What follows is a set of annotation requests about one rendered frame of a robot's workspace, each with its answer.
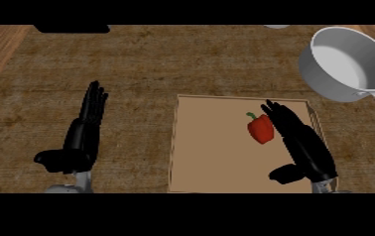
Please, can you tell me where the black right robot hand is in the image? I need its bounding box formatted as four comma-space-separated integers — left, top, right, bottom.
260, 99, 340, 185

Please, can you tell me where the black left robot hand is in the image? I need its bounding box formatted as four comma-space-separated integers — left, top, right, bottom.
32, 79, 109, 176

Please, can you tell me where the red bell pepper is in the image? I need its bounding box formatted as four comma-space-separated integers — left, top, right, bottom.
245, 111, 277, 146

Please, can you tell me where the tan wooden tray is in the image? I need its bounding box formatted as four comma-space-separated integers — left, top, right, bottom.
167, 93, 328, 194

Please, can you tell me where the grey metal pot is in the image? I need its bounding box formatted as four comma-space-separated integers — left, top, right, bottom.
297, 26, 375, 103

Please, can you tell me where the black flat appliance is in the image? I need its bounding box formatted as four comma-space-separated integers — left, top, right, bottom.
32, 24, 111, 35

